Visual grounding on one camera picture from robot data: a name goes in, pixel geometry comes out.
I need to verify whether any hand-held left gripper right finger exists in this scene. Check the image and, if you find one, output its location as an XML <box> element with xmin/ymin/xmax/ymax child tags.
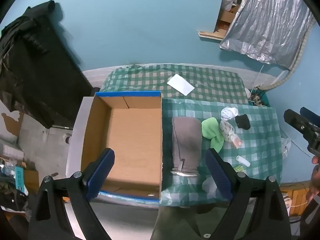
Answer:
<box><xmin>197</xmin><ymin>148</ymin><xmax>292</xmax><ymax>240</ymax></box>

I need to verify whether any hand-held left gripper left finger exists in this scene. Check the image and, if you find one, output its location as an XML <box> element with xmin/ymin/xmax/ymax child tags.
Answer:
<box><xmin>27</xmin><ymin>148</ymin><xmax>115</xmax><ymax>240</ymax></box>

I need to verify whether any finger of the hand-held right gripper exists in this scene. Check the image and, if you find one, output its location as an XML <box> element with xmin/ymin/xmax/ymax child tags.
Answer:
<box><xmin>284</xmin><ymin>109</ymin><xmax>320</xmax><ymax>155</ymax></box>
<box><xmin>300</xmin><ymin>107</ymin><xmax>320</xmax><ymax>128</ymax></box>

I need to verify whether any patterned white baby garment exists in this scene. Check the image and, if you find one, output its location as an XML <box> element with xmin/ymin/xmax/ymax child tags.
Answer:
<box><xmin>219</xmin><ymin>120</ymin><xmax>242</xmax><ymax>148</ymax></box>

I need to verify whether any light green cloth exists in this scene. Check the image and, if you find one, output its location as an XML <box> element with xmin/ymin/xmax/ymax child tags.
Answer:
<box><xmin>201</xmin><ymin>117</ymin><xmax>225</xmax><ymax>153</ymax></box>

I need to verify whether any cardboard box with blue outside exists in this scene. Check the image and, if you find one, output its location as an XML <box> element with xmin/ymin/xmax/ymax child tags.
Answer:
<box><xmin>80</xmin><ymin>91</ymin><xmax>163</xmax><ymax>202</ymax></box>

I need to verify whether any person's right hand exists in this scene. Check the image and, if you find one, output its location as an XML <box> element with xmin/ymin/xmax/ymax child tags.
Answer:
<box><xmin>306</xmin><ymin>156</ymin><xmax>320</xmax><ymax>202</ymax></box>

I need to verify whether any small white tube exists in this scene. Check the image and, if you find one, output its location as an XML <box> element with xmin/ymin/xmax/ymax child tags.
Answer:
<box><xmin>236</xmin><ymin>155</ymin><xmax>250</xmax><ymax>167</ymax></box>

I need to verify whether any green checked plastic tablecloth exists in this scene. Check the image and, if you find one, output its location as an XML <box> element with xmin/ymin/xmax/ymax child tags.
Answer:
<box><xmin>160</xmin><ymin>97</ymin><xmax>283</xmax><ymax>207</ymax></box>

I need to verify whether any teal basket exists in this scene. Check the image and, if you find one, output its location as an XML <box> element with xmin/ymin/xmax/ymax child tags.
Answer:
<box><xmin>249</xmin><ymin>89</ymin><xmax>270</xmax><ymax>108</ymax></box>

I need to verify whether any black sock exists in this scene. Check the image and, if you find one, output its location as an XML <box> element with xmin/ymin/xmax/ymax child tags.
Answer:
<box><xmin>235</xmin><ymin>114</ymin><xmax>250</xmax><ymax>130</ymax></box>

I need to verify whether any rolled white cloth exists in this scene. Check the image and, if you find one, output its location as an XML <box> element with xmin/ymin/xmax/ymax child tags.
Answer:
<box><xmin>220</xmin><ymin>107</ymin><xmax>239</xmax><ymax>122</ymax></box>

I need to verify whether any orange wooden crate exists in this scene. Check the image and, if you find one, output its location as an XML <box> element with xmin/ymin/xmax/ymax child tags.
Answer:
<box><xmin>281</xmin><ymin>189</ymin><xmax>310</xmax><ymax>217</ymax></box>

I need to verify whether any teal carton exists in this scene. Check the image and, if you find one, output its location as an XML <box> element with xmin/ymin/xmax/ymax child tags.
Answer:
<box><xmin>14</xmin><ymin>166</ymin><xmax>24</xmax><ymax>192</ymax></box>

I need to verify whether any white paper sheet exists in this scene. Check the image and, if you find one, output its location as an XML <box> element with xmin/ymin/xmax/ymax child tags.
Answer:
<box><xmin>167</xmin><ymin>74</ymin><xmax>195</xmax><ymax>96</ymax></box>

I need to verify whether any silver tarp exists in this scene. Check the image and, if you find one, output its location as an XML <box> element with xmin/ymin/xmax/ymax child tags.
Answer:
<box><xmin>219</xmin><ymin>0</ymin><xmax>316</xmax><ymax>69</ymax></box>

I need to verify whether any wooden threshold board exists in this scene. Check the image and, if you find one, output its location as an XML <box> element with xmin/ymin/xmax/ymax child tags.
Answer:
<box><xmin>197</xmin><ymin>30</ymin><xmax>225</xmax><ymax>41</ymax></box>

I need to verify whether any brown cardboard box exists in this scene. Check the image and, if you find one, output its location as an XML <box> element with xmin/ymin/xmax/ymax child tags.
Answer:
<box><xmin>219</xmin><ymin>9</ymin><xmax>237</xmax><ymax>23</ymax></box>

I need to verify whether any striped hose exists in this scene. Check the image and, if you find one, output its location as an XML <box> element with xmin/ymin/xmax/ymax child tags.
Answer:
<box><xmin>260</xmin><ymin>22</ymin><xmax>313</xmax><ymax>90</ymax></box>

